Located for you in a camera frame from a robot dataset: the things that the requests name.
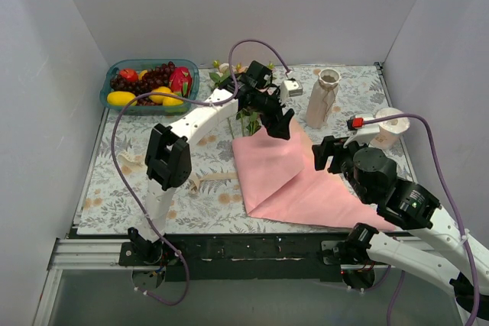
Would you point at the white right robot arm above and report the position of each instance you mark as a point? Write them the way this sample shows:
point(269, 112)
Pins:
point(459, 265)

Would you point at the dark purple grapes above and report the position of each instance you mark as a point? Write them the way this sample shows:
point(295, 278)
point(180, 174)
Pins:
point(149, 79)

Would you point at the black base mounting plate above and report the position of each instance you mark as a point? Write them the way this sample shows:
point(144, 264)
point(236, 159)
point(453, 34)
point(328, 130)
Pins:
point(236, 256)

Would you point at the white ribbed ceramic vase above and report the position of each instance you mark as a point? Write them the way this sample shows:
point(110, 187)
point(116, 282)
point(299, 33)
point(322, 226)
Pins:
point(322, 97)

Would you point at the pink rose flower stem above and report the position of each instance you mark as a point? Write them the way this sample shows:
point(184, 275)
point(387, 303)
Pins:
point(249, 121)

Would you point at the aluminium frame rail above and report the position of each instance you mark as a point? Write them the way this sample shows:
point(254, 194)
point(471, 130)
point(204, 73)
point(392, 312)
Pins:
point(85, 254)

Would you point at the white rose flower stem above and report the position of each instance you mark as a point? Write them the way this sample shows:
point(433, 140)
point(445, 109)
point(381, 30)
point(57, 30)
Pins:
point(221, 71)

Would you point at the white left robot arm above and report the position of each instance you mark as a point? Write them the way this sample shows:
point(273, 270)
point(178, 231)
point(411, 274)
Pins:
point(168, 156)

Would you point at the yellow lemon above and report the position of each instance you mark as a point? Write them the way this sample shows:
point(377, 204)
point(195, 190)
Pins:
point(165, 96)

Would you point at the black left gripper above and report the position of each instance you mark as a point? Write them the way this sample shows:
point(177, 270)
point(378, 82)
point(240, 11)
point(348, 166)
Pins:
point(270, 113)

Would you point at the red apple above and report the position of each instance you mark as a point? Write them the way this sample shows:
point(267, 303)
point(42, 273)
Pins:
point(129, 74)

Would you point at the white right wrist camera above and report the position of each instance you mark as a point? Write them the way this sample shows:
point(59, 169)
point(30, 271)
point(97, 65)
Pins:
point(362, 130)

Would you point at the beige printed ribbon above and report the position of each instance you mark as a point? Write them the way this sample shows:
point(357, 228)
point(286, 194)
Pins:
point(132, 163)

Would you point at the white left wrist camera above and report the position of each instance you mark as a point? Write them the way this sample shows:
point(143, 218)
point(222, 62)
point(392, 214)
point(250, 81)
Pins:
point(290, 88)

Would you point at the pink wrapping paper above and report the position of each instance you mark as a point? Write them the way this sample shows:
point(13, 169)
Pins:
point(279, 182)

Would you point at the red dragon fruit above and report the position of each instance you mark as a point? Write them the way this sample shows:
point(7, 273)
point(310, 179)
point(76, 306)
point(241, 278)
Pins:
point(180, 81)

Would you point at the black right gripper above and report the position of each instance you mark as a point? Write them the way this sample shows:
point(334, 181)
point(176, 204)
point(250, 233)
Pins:
point(331, 156)

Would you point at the yellow mango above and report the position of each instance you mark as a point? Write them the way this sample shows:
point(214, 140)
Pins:
point(121, 99)

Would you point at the teal plastic fruit basket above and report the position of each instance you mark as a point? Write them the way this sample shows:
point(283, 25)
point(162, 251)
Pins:
point(140, 64)

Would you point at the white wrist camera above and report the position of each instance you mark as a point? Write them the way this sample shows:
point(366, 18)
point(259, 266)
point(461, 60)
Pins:
point(362, 130)
point(290, 88)

